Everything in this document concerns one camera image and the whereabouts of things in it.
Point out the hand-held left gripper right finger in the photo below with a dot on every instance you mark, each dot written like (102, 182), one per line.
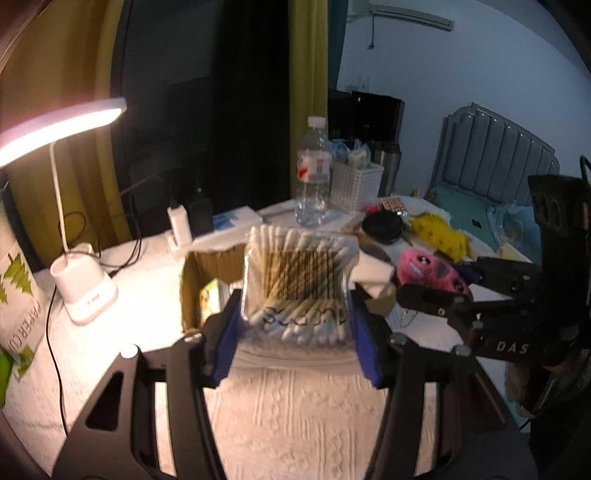
(364, 341)

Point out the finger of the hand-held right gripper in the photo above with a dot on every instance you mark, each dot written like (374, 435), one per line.
(508, 274)
(429, 300)

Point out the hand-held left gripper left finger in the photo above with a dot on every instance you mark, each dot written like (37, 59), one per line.
(226, 341)

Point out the pink plush item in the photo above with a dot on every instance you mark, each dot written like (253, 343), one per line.
(425, 267)

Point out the yellow green small packet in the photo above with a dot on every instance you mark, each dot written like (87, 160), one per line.
(210, 302)

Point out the brown cardboard box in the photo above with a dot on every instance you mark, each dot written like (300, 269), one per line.
(194, 286)

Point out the clear cotton swab box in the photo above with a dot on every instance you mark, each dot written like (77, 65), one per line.
(300, 277)

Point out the person's right forearm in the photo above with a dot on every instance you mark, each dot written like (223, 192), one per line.
(517, 383)

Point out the light blue printed blanket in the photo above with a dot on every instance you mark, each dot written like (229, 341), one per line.
(508, 221)

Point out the bed with teal sheet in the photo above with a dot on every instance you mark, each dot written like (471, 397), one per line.
(466, 203)

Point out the black round pouch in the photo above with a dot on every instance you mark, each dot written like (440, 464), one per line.
(381, 226)

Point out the white textured tablecloth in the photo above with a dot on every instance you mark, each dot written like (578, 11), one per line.
(295, 415)

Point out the small red item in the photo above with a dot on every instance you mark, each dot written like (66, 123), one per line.
(374, 210)

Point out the grey padded headboard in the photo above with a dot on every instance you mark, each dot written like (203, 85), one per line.
(489, 157)

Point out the blue and white box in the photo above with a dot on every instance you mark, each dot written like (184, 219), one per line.
(231, 221)

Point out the white charger plug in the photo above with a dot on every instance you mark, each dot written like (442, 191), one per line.
(180, 228)

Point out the black power adapter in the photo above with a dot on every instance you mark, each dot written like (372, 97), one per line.
(199, 219)

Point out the white woven basket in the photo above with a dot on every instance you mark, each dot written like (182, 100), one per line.
(355, 184)

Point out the steel tumbler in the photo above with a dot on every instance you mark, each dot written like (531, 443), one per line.
(390, 166)

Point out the white desk lamp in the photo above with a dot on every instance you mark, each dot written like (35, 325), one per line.
(83, 295)

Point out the cream sachet bundle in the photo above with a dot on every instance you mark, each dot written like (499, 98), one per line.
(359, 157)

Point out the clear water bottle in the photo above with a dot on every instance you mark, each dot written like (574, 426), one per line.
(314, 184)

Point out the blue plastic bag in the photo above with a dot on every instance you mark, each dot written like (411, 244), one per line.
(339, 150)

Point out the black computer monitor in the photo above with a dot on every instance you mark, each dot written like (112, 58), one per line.
(376, 117)
(339, 115)

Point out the tree print paper cup pack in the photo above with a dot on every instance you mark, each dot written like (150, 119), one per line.
(18, 286)

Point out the dark glass sliding door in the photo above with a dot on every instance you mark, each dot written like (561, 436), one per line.
(207, 92)

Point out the yellow curtain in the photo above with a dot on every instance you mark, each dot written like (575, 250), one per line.
(307, 69)
(69, 69)

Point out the teal curtain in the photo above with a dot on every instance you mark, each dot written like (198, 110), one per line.
(336, 41)

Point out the white air conditioner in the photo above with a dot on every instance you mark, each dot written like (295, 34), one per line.
(406, 16)

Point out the white wall socket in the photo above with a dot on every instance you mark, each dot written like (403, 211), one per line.
(362, 84)

